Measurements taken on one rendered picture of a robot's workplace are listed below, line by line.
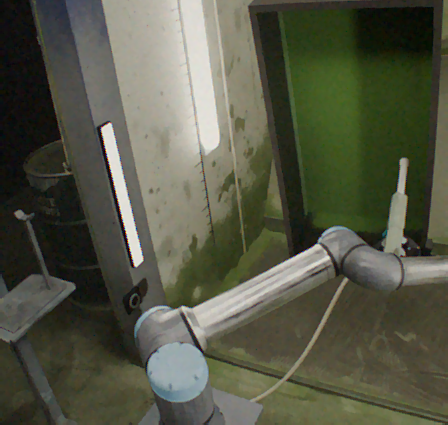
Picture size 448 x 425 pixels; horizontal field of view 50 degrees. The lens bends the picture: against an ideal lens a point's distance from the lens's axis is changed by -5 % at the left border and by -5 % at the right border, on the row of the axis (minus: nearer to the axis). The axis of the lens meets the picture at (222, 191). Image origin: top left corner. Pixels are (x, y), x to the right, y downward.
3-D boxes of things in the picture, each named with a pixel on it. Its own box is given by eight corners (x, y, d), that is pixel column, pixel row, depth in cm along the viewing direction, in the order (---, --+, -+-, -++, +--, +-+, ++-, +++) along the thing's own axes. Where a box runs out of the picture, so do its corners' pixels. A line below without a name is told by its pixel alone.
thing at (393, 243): (365, 289, 176) (402, 266, 157) (354, 284, 176) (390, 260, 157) (382, 187, 204) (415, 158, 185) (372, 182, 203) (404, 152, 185)
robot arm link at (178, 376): (167, 438, 120) (153, 393, 112) (151, 391, 135) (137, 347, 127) (222, 417, 124) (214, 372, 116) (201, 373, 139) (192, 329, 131)
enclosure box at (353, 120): (307, 211, 253) (276, -27, 180) (428, 222, 230) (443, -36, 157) (290, 261, 229) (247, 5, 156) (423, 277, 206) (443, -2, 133)
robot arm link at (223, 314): (135, 357, 128) (373, 234, 141) (122, 318, 143) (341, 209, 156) (156, 391, 136) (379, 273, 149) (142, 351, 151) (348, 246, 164)
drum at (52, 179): (49, 283, 315) (7, 159, 275) (122, 244, 347) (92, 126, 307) (93, 324, 275) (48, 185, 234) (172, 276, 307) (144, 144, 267)
